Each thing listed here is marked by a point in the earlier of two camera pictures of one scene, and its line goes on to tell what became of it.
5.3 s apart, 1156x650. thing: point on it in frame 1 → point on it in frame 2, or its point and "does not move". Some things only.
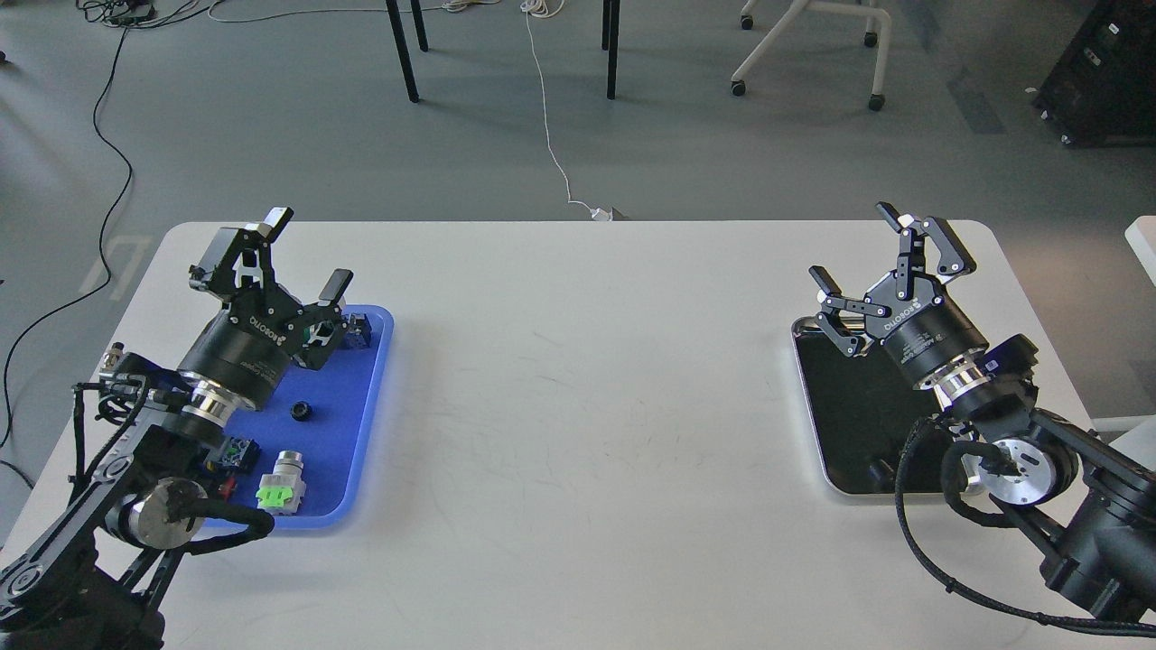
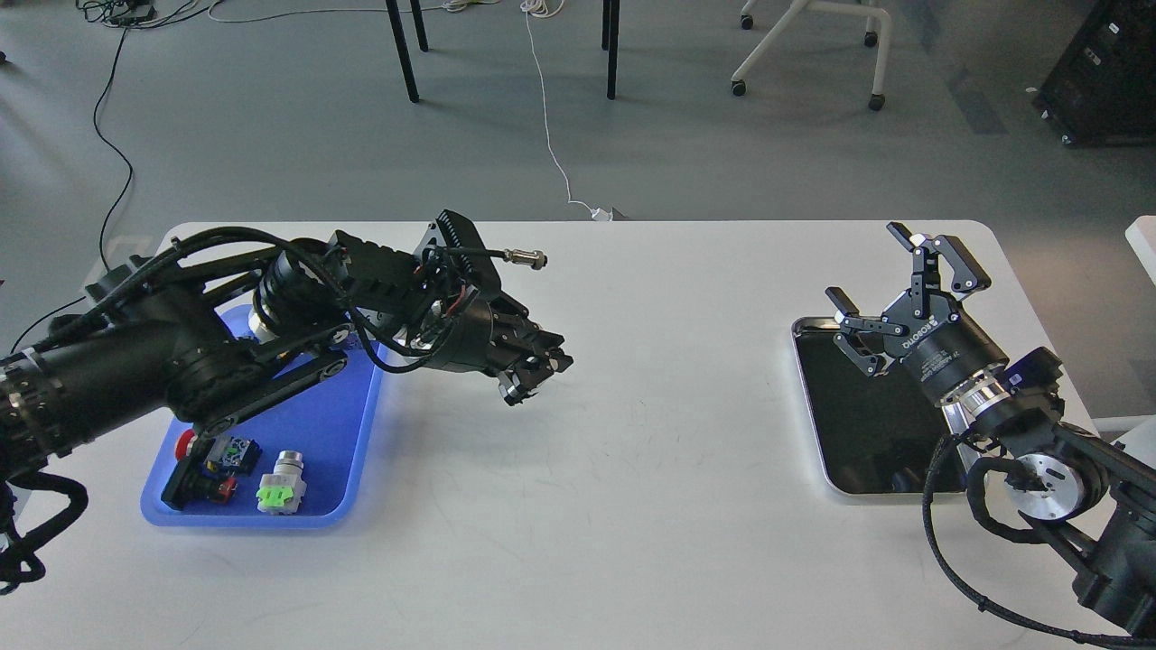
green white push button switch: (281, 492) does not move
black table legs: (610, 28) does not move
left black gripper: (251, 345) → (489, 334)
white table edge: (1142, 236) does not move
